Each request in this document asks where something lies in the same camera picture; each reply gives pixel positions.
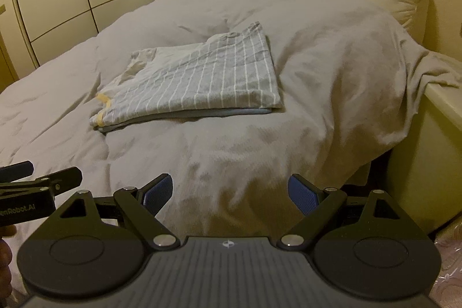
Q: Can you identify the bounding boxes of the grey striped t-shirt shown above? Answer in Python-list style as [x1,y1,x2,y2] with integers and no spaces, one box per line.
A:
[90,22,283,127]

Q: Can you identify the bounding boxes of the blue folded garment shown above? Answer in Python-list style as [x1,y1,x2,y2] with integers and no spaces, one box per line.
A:
[93,109,273,133]

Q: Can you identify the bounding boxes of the cream bed frame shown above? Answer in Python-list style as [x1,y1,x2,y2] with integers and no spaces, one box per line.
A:
[199,0,462,236]

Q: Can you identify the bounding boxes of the person's left hand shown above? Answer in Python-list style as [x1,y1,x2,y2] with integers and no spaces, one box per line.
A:
[0,225,17,298]

